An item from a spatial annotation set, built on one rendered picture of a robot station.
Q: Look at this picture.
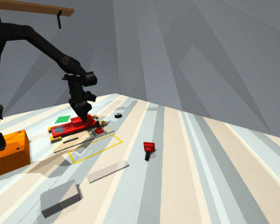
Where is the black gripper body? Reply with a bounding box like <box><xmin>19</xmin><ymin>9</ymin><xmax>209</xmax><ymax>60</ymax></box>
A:
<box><xmin>68</xmin><ymin>88</ymin><xmax>92</xmax><ymax>113</ymax></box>

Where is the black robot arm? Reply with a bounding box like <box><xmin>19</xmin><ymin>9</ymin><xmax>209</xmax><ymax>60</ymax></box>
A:
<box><xmin>0</xmin><ymin>22</ymin><xmax>97</xmax><ymax>102</ymax></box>

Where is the green flat diamond-shaped patch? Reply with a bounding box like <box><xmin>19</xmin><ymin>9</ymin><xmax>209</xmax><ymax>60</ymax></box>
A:
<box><xmin>55</xmin><ymin>115</ymin><xmax>71</xmax><ymax>123</ymax></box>

